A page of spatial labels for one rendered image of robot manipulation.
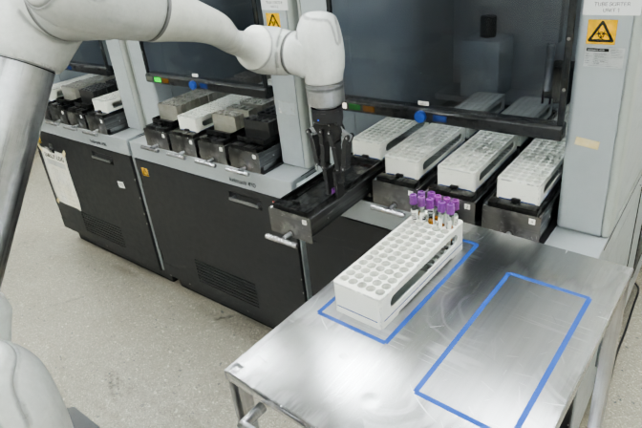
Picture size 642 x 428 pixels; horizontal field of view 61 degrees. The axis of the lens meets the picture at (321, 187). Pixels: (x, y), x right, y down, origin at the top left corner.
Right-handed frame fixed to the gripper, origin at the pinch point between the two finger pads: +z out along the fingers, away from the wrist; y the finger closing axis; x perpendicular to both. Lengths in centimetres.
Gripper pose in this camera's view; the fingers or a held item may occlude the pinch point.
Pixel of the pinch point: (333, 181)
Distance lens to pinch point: 137.5
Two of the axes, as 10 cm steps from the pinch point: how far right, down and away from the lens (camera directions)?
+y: -7.9, -1.9, 5.8
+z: 1.0, 8.9, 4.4
